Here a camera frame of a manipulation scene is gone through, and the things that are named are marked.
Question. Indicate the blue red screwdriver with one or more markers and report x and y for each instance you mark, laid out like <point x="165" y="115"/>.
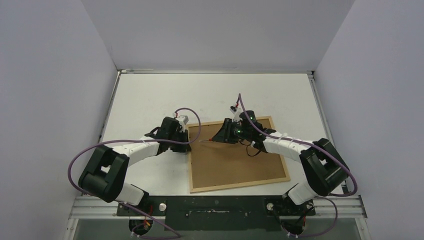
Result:
<point x="206" y="140"/>

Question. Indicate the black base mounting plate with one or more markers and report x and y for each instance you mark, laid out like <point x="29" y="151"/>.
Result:
<point x="226" y="213"/>

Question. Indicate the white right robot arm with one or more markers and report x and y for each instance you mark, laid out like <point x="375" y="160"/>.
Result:
<point x="323" y="166"/>

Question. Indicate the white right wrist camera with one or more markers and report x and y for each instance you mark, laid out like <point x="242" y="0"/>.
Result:
<point x="236" y="110"/>

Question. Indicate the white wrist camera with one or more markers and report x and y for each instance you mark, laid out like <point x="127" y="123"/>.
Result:
<point x="236" y="110"/>
<point x="182" y="119"/>

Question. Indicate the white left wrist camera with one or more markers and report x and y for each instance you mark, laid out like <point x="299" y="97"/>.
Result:
<point x="182" y="119"/>

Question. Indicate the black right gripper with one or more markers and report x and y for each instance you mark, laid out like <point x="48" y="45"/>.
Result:
<point x="227" y="131"/>

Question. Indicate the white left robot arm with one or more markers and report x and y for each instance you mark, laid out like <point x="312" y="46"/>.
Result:
<point x="105" y="173"/>

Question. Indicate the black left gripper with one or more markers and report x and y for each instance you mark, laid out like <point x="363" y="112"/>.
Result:
<point x="183" y="148"/>

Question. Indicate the wooden picture frame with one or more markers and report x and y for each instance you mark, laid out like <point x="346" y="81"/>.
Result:
<point x="214" y="166"/>

